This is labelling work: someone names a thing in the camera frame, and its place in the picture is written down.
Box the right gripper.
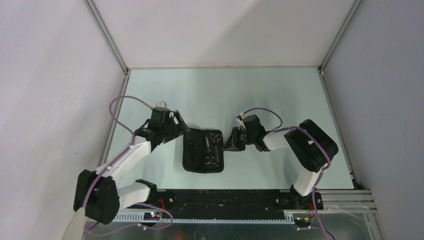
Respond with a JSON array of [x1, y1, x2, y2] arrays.
[[222, 126, 256, 152]]

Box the silver cutting scissors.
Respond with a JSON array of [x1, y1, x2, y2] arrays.
[[210, 132, 223, 159]]

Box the silver thinning scissors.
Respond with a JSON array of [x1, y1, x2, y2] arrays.
[[204, 135, 219, 167]]

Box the black zip tool case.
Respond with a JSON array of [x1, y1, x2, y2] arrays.
[[182, 128, 224, 174]]

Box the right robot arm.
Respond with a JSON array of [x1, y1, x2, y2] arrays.
[[222, 114, 339, 209]]

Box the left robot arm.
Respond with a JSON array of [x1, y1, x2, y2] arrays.
[[73, 106, 190, 225]]

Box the left controller board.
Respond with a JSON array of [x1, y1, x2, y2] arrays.
[[143, 211, 163, 221]]

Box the controller board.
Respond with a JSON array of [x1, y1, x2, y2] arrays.
[[293, 217, 314, 225], [143, 211, 163, 221]]

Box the right controller board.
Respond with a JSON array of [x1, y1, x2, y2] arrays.
[[293, 217, 314, 225]]

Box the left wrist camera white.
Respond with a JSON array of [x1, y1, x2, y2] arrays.
[[155, 101, 168, 109]]

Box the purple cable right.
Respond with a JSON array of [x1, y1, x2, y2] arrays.
[[241, 107, 333, 240]]

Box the purple cable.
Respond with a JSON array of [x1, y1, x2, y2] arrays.
[[241, 107, 333, 240], [81, 95, 157, 229]]

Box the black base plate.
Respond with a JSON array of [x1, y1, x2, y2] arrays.
[[145, 189, 324, 221]]

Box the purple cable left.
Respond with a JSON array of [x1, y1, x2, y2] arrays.
[[81, 95, 157, 229]]

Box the aluminium corner frame post left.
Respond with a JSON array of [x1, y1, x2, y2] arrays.
[[83, 0, 129, 75]]

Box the aluminium corner frame post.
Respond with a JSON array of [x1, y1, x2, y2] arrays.
[[317, 0, 364, 77], [83, 0, 129, 75]]

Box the aluminium front rail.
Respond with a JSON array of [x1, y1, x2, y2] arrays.
[[76, 190, 379, 226]]

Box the aluminium corner frame post right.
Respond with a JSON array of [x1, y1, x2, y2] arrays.
[[317, 0, 364, 77]]

